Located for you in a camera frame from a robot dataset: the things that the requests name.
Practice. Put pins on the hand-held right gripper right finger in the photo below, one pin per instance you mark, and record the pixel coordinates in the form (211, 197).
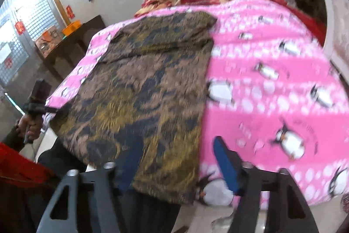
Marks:
(226, 164)

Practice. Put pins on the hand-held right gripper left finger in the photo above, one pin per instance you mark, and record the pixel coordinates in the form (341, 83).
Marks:
(128, 167)

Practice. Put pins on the brown floral shirt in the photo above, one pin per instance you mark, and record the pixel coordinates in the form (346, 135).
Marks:
(147, 91)

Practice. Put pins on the person's left forearm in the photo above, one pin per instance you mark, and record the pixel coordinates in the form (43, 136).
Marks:
(12, 138)

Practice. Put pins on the person's left hand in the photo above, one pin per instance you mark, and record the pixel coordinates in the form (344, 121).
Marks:
(31, 130)

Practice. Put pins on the person's dark trousers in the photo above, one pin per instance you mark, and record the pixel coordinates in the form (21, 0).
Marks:
(62, 153)

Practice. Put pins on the cardboard box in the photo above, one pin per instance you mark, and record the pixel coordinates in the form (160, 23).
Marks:
(49, 40)

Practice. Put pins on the person's red garment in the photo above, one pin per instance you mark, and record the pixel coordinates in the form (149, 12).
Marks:
(19, 164)

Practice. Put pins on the dark wooden table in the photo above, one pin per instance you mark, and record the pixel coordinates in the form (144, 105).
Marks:
(76, 42)

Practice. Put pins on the window with metal grille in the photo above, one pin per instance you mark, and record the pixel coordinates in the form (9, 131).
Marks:
(24, 25)

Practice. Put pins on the red hanging ornament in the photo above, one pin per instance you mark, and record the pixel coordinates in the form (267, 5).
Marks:
(20, 26)

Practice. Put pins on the orange box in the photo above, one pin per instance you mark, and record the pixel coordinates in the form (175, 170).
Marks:
(71, 27)

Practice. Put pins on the pink penguin blanket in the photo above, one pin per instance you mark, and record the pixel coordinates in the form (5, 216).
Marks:
(272, 91)

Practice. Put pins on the dark carved wooden cabinet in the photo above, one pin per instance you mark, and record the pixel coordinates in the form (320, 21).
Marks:
(305, 1)

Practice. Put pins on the white plastic chair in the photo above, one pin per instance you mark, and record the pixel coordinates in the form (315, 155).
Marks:
(334, 17)

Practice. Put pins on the red wall sticker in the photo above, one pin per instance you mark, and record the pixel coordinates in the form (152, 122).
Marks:
(71, 11)

